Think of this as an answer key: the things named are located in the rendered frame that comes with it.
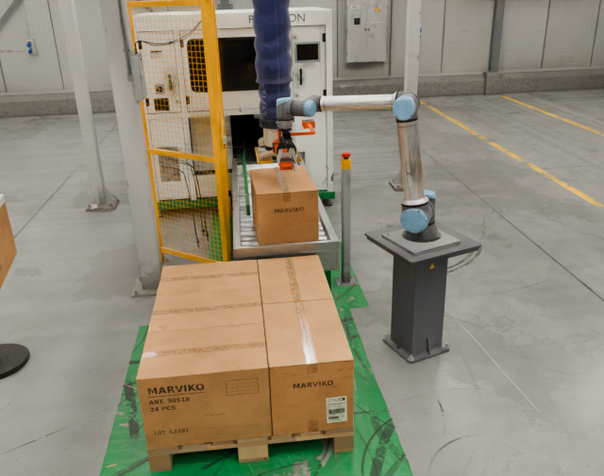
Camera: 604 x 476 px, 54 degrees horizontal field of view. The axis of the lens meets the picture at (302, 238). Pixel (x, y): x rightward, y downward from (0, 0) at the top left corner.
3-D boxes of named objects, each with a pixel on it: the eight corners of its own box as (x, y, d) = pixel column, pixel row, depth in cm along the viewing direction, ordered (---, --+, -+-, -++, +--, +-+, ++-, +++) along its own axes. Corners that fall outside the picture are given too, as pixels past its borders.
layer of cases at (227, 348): (170, 320, 389) (162, 265, 374) (319, 308, 398) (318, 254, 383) (147, 449, 279) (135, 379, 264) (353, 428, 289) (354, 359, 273)
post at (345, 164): (341, 280, 468) (341, 158, 429) (349, 280, 468) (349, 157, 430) (343, 283, 462) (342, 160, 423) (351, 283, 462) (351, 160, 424)
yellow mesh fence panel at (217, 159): (151, 262, 511) (114, 1, 429) (159, 257, 518) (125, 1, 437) (230, 283, 468) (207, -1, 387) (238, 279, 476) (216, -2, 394)
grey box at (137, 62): (140, 96, 419) (134, 53, 408) (147, 95, 420) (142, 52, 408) (136, 101, 401) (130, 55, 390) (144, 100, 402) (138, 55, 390)
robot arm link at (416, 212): (433, 224, 334) (422, 91, 309) (427, 235, 319) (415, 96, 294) (407, 224, 340) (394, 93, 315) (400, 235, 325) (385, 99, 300)
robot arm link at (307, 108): (317, 98, 330) (297, 97, 334) (310, 101, 320) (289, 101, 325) (318, 114, 334) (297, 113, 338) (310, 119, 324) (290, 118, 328)
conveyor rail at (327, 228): (295, 172, 608) (295, 154, 601) (301, 172, 609) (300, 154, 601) (331, 267, 396) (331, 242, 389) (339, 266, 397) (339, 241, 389)
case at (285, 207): (253, 220, 443) (249, 168, 428) (305, 215, 448) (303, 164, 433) (260, 251, 388) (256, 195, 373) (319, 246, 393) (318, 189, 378)
